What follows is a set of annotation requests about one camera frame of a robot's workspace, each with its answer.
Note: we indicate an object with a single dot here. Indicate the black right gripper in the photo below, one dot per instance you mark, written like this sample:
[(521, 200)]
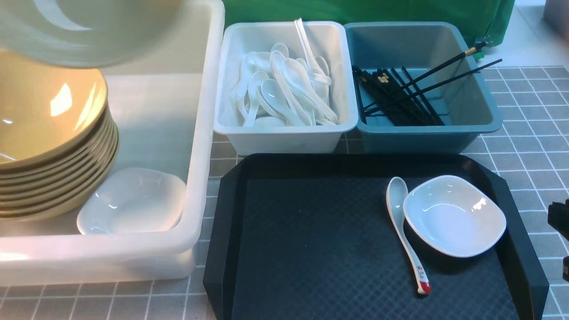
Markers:
[(558, 218)]

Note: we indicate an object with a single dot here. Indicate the white square dish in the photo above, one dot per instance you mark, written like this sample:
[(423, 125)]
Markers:
[(454, 217), (133, 200)]

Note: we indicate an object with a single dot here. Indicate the white spoon red handle tip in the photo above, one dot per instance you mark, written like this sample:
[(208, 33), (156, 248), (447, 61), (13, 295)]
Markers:
[(396, 193)]

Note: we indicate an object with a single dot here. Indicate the plain black chopstick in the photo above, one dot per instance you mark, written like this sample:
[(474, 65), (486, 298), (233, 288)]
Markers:
[(435, 85)]

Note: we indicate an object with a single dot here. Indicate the black chopstick with gold band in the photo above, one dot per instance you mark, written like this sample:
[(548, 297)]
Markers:
[(459, 57)]

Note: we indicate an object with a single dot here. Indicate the yellow noodle bowl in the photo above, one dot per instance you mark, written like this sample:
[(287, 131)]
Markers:
[(85, 33)]

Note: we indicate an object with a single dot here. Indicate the top stacked yellow bowl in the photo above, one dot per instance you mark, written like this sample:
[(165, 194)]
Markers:
[(44, 109)]

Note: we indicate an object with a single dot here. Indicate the blue-grey chopstick bin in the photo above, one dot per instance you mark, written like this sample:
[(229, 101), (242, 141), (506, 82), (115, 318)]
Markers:
[(466, 105)]

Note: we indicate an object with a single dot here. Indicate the green cloth backdrop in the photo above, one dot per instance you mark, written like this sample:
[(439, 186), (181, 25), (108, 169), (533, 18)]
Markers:
[(475, 19)]

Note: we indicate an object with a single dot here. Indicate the bundle of black chopsticks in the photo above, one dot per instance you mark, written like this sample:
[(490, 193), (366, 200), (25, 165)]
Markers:
[(381, 94)]

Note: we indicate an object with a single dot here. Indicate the black serving tray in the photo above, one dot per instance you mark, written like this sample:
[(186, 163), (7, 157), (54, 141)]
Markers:
[(308, 237)]

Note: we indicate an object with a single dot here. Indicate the white spoon bin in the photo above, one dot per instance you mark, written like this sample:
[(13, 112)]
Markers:
[(327, 39)]

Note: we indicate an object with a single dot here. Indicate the pile of white spoons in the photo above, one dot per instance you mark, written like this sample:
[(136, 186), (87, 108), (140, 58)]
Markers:
[(275, 89)]

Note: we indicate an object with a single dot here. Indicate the large white plastic bin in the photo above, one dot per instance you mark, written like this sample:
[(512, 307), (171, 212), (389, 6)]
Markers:
[(164, 106)]

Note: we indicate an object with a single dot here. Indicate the white square dish in bin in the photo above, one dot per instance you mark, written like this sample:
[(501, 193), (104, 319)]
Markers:
[(133, 200)]

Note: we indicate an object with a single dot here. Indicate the stack of yellow bowls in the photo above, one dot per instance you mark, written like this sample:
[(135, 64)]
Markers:
[(49, 167)]

